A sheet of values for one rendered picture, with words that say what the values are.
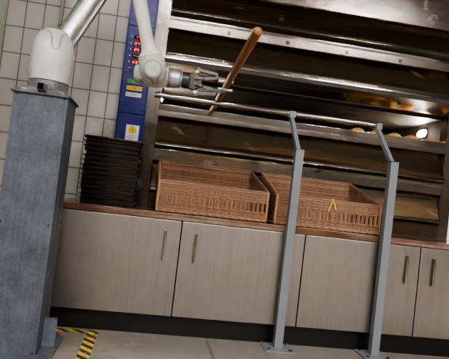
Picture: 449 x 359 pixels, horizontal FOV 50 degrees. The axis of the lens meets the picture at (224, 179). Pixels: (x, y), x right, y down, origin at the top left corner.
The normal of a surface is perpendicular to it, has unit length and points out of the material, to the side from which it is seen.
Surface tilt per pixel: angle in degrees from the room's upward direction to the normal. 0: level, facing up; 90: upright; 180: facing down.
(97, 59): 90
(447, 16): 90
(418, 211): 70
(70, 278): 90
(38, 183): 90
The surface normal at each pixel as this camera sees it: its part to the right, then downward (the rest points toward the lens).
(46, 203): 0.15, -0.01
